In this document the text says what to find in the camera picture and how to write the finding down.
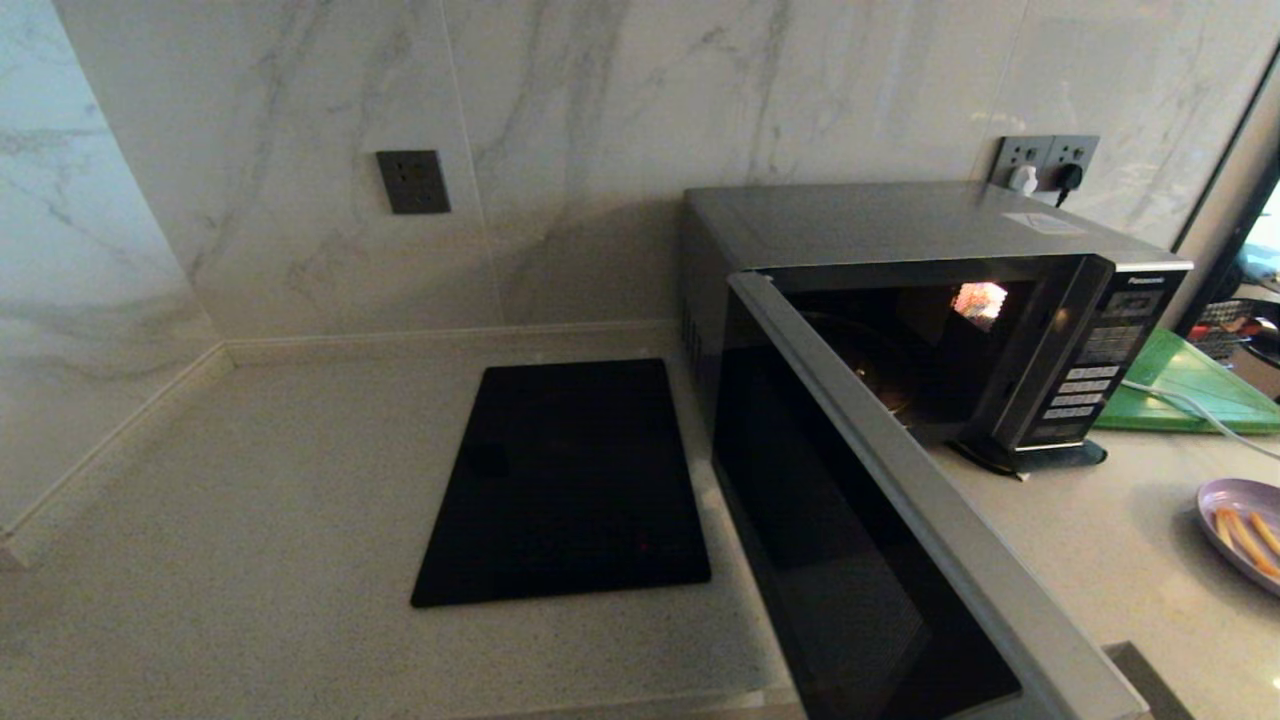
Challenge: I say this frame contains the black wire basket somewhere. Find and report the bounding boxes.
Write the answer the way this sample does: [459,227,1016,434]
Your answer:
[1190,300,1280,361]

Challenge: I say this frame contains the purple plate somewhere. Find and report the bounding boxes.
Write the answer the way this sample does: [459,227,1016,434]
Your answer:
[1197,478,1280,599]

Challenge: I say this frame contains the white power cable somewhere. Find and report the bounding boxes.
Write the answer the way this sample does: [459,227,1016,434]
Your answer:
[1122,380,1280,463]

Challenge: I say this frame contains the black window frame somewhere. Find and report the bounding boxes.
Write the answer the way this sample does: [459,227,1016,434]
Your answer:
[1168,40,1280,336]

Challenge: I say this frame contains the green cutting board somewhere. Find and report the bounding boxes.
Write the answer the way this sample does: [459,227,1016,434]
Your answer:
[1097,330,1280,435]

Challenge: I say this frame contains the single grey wall socket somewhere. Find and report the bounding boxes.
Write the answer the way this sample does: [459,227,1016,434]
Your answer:
[376,150,452,215]

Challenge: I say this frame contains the black induction cooktop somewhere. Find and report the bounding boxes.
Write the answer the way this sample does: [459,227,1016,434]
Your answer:
[411,359,713,608]

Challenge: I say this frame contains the black glass microwave door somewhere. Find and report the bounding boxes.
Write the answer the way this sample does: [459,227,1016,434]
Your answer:
[712,272,1151,720]

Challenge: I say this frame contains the grey paired wall socket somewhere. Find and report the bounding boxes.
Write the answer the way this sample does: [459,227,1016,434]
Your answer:
[1043,135,1101,195]
[992,136,1054,193]

